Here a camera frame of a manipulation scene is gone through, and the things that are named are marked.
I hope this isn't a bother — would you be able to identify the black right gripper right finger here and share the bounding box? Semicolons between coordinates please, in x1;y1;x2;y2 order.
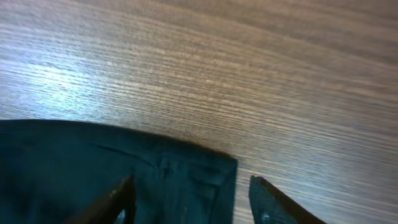
249;175;325;224

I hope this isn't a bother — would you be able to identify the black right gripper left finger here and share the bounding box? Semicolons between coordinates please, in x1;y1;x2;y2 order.
63;176;136;224

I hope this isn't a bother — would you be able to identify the black t-shirt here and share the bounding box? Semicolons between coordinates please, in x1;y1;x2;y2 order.
1;120;237;224

